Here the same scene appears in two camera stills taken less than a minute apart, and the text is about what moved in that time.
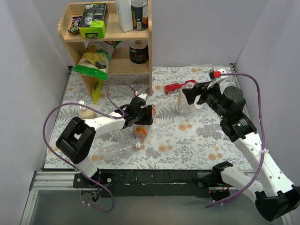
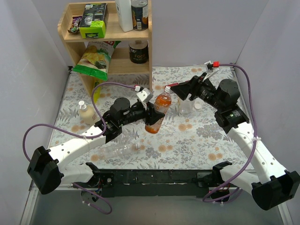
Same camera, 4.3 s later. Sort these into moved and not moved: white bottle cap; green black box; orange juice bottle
Moved: orange juice bottle
Not moved: green black box; white bottle cap
